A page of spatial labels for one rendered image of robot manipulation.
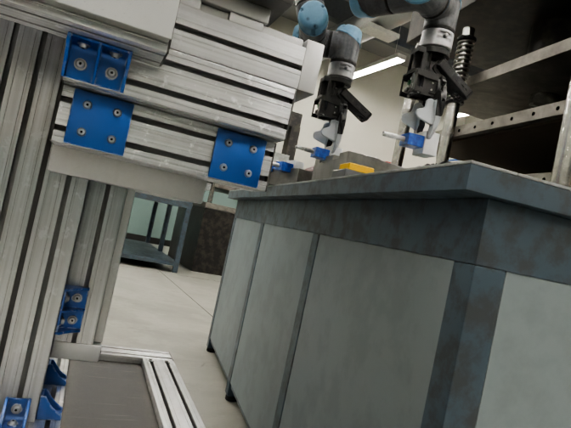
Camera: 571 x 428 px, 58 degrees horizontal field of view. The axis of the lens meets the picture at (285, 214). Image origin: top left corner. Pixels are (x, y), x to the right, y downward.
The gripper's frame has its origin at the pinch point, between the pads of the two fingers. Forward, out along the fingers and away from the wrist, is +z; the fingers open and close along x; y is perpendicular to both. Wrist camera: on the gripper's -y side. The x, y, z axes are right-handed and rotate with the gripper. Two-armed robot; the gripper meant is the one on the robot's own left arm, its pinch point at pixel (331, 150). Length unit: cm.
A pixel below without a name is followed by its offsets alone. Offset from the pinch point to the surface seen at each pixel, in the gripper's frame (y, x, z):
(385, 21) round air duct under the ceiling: -198, -479, -270
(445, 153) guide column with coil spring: -76, -68, -24
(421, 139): -10.4, 31.3, -2.1
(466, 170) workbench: 9, 81, 13
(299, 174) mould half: 5.1, -10.1, 7.7
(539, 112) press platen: -79, -16, -35
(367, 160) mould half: -3.3, 19.1, 3.7
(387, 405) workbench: 4, 65, 49
